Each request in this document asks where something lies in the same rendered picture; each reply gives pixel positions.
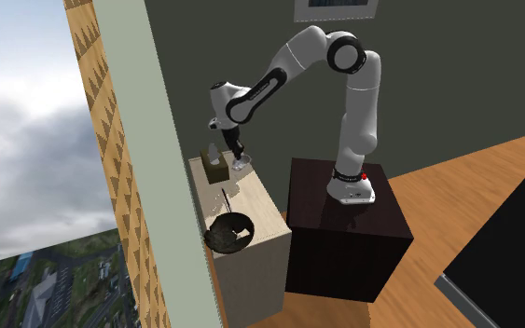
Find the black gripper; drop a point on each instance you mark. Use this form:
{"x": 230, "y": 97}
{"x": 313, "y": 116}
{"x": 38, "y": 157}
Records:
{"x": 233, "y": 140}

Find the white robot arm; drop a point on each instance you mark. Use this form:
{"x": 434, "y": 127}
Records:
{"x": 357, "y": 118}

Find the small clear glass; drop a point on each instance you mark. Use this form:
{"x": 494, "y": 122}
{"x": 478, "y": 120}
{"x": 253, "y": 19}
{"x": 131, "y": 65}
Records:
{"x": 242, "y": 163}

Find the olive tissue box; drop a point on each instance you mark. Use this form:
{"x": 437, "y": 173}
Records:
{"x": 216, "y": 172}

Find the black frying pan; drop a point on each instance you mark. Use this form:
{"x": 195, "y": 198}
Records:
{"x": 225, "y": 238}

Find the beige wooden cabinet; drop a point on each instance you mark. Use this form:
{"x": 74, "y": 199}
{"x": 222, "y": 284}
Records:
{"x": 255, "y": 272}

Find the dark brown robot stand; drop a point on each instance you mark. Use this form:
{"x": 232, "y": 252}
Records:
{"x": 334, "y": 254}

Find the large black furniture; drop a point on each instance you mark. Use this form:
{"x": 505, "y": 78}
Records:
{"x": 512, "y": 254}

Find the framed wall picture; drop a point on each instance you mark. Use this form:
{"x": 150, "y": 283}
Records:
{"x": 334, "y": 10}

